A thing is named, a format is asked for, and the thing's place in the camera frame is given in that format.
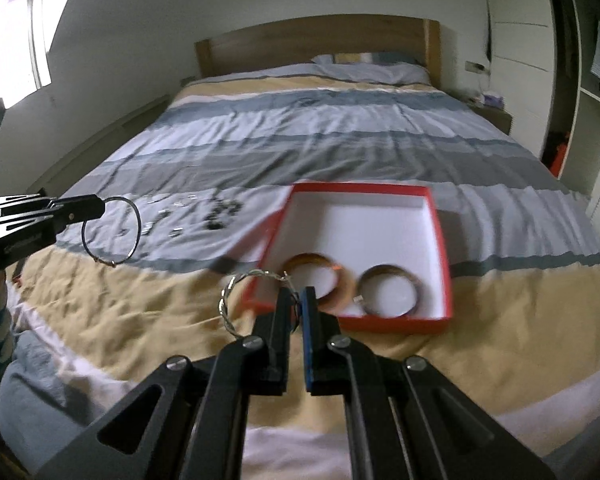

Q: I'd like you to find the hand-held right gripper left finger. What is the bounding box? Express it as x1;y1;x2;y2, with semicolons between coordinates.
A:
45;287;293;480

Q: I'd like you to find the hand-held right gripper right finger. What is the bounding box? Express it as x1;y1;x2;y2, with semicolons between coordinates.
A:
302;287;556;480

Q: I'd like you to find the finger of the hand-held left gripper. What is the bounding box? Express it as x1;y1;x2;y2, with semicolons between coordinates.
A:
0;205;106;244
0;193;106;214

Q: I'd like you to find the thin silver hoop bangle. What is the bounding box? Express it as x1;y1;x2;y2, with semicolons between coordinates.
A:
81;196;142;267

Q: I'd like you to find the twisted silver bangle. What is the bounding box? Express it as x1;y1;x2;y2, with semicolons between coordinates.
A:
219;270;301;338

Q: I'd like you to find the red jewelry box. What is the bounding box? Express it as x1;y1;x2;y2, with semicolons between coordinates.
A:
240;182;453;336

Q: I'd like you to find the black bead bracelet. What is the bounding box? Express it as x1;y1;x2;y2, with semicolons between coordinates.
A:
200;199;243;231

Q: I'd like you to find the wooden bangle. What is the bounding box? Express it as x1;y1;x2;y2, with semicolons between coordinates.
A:
283;254;353;313

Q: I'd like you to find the group of small silver earrings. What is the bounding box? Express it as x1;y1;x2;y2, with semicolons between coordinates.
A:
117;192;201;241

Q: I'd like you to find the silver wide bangle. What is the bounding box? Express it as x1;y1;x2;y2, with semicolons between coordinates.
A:
356;263;421;317

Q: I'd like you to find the grey blue cloth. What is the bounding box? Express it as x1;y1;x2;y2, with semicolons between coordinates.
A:
0;330;111;466

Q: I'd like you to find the bright curtained window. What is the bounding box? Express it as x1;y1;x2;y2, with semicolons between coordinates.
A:
0;0;56;108

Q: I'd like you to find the striped duvet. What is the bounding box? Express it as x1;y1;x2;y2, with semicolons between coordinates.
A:
0;62;600;480

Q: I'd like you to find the pale lavender pillow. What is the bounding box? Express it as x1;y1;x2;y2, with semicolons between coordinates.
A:
311;54;431;85

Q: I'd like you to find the wooden nightstand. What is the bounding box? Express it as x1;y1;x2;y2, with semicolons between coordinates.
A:
467;102;512;136

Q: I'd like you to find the striped pillow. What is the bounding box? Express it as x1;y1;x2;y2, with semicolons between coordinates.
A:
335;51;425;66

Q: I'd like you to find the wooden headboard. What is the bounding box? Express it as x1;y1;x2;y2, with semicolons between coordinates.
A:
195;14;441;86

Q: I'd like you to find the red bag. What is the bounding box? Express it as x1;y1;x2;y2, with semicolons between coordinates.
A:
547;132;571;176

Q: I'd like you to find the white wardrobe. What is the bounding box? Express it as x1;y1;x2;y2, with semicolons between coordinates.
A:
480;0;600;221

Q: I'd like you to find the low beige wall ledge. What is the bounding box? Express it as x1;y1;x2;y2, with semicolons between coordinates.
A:
27;94;172;197

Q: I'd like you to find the dark hanging cable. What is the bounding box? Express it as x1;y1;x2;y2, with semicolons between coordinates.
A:
486;7;495;77

